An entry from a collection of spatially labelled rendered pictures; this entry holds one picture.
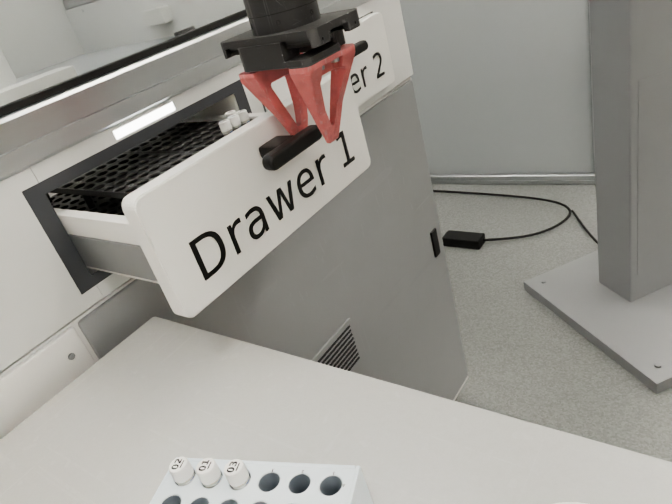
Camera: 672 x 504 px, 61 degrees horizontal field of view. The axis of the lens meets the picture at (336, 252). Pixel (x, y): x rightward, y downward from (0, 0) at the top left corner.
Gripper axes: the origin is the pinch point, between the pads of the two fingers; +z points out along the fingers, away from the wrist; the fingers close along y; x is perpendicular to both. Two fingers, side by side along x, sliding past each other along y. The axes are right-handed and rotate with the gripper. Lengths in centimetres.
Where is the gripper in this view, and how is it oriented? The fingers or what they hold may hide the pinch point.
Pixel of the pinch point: (315, 131)
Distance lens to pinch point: 51.5
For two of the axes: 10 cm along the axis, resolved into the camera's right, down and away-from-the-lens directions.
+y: -8.0, -1.2, 5.9
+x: -5.6, 5.2, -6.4
